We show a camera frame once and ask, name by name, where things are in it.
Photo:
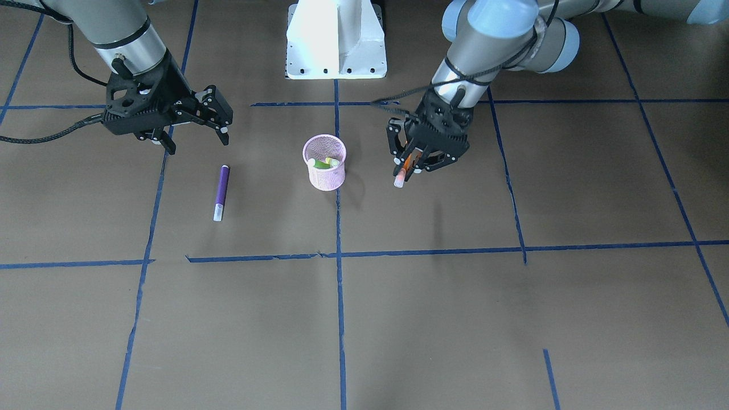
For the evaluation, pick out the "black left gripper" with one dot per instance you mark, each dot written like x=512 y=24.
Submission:
x=397 y=135

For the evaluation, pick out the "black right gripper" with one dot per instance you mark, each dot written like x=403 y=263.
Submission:
x=172 y=86

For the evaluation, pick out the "orange highlighter pen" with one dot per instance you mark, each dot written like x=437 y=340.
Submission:
x=406 y=166

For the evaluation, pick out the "purple highlighter pen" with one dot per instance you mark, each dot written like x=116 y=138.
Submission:
x=221 y=193

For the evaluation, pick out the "green highlighter pen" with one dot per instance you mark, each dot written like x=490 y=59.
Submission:
x=317 y=164

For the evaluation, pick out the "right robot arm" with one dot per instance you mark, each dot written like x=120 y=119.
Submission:
x=118 y=29

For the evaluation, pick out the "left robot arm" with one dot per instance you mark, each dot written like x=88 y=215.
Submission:
x=488 y=37

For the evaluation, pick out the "pink mesh pen holder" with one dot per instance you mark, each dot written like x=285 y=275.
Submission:
x=324 y=156

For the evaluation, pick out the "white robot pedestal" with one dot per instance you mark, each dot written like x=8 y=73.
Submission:
x=328 y=40

